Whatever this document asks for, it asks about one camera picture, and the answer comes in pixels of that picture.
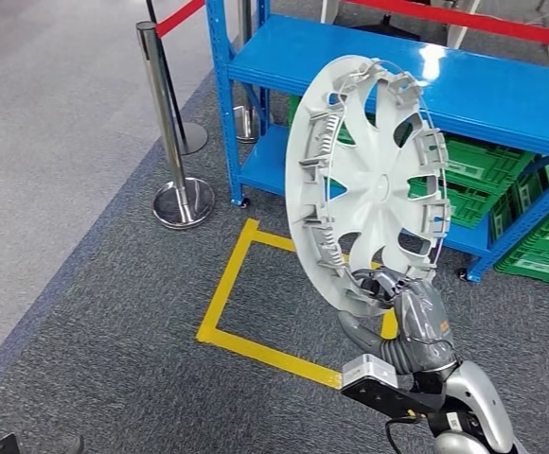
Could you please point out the blue metal shelf rack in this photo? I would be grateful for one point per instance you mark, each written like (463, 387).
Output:
(492, 94)

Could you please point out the silver plastic hubcap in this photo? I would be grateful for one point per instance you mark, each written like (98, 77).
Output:
(373, 188)

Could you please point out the short red barrier belt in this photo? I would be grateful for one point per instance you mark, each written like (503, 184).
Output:
(180, 17)

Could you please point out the long red barrier belt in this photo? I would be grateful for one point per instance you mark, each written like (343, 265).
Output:
(469, 22)

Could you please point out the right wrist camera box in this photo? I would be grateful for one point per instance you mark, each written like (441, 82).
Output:
(369, 376)

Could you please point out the black stanchion post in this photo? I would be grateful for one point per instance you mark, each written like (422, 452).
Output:
(191, 139)

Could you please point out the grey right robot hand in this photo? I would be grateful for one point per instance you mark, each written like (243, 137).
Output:
(423, 326)

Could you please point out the white desk with metal legs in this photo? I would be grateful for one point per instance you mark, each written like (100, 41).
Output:
(461, 28)

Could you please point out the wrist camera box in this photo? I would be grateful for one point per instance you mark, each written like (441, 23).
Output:
(369, 376)
(2, 445)

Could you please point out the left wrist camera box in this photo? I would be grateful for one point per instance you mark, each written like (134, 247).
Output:
(2, 445)

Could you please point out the yellow floor tape square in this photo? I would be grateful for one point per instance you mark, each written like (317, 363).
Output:
(265, 354)

